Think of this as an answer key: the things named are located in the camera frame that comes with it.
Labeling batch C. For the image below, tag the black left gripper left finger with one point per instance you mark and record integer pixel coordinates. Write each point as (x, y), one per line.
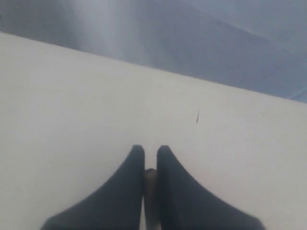
(116, 205)

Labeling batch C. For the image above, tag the white curtain backdrop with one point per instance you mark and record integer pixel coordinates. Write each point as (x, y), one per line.
(258, 45)

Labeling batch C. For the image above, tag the wooden chopstick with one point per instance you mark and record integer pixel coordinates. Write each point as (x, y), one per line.
(152, 217)

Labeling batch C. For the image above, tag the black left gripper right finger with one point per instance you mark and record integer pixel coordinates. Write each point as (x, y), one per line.
(184, 204)

